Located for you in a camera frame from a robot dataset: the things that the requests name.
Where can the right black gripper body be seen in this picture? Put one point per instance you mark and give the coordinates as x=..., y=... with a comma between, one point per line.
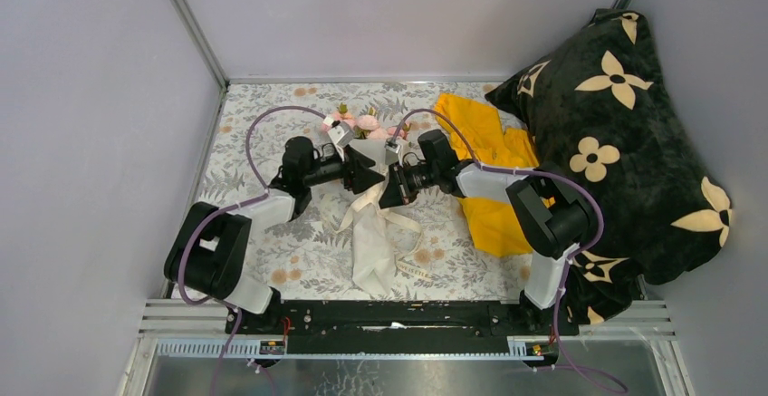
x=409, y=180

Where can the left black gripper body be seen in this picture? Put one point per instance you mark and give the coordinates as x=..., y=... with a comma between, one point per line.
x=334, y=168

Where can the pink fake flower stem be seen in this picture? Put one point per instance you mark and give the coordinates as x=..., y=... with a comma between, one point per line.
x=367, y=126
x=343, y=114
x=400, y=133

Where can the cream printed ribbon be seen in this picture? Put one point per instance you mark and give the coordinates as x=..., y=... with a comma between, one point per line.
x=404, y=233

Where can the white wrapping paper sheet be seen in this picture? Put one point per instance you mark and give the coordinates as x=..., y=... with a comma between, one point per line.
x=373, y=258

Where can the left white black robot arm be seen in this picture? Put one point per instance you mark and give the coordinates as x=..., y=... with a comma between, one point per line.
x=208, y=254

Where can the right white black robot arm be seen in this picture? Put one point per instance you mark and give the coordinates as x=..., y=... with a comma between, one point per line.
x=558, y=217

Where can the floral tablecloth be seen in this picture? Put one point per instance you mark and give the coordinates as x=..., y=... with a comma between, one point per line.
x=303, y=259

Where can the black floral pillow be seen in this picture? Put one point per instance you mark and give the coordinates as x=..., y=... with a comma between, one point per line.
x=597, y=108

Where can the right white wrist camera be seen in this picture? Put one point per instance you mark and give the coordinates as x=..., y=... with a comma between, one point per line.
x=393, y=152

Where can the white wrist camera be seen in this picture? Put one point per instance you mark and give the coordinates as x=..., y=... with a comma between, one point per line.
x=339, y=132
x=393, y=152

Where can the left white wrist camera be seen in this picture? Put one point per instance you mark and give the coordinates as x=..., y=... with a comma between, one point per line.
x=339, y=132

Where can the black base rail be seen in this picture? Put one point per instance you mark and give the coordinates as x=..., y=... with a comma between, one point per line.
x=399, y=327

